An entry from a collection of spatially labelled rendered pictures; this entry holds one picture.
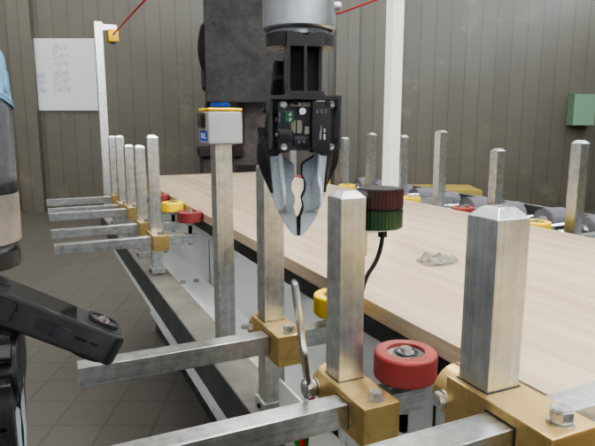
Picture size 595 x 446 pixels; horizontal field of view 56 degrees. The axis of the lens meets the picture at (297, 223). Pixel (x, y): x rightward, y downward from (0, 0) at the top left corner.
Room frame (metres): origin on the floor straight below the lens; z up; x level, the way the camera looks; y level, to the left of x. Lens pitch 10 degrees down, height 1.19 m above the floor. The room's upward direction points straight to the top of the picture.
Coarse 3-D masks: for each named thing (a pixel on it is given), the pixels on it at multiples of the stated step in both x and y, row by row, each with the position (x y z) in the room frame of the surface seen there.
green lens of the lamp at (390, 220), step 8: (368, 216) 0.68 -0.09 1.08; (376, 216) 0.67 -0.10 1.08; (384, 216) 0.67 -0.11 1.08; (392, 216) 0.68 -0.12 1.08; (400, 216) 0.69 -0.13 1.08; (368, 224) 0.68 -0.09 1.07; (376, 224) 0.67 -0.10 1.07; (384, 224) 0.67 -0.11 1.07; (392, 224) 0.68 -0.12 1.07; (400, 224) 0.69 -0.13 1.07
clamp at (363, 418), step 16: (320, 368) 0.71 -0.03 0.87; (320, 384) 0.69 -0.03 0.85; (336, 384) 0.66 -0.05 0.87; (352, 384) 0.66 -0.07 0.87; (368, 384) 0.66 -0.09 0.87; (352, 400) 0.62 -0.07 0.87; (384, 400) 0.61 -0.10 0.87; (352, 416) 0.61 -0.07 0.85; (368, 416) 0.59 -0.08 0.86; (384, 416) 0.60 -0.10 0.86; (352, 432) 0.61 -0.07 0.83; (368, 432) 0.59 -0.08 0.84; (384, 432) 0.60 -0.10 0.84
